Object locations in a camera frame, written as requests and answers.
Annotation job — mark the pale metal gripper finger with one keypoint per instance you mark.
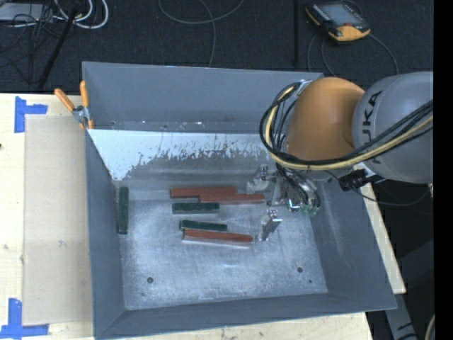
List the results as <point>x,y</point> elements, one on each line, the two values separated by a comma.
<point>261,179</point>
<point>270,223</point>

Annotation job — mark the pale wood flat board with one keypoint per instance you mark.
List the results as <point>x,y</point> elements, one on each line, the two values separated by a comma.
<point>53,225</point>

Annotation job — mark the dark green flat block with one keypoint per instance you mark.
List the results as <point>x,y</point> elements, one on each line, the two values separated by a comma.
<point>194,208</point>
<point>203,225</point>
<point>123,211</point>

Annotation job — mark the black cylinder on white bracket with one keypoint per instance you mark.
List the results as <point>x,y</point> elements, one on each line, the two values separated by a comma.
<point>354,180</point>

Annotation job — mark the grey metal bin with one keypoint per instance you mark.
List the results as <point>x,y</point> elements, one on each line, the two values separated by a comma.
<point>219,282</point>

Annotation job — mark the red-brown flat block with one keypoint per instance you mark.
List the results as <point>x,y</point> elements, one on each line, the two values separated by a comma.
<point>219,237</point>
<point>237,198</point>
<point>198,191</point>

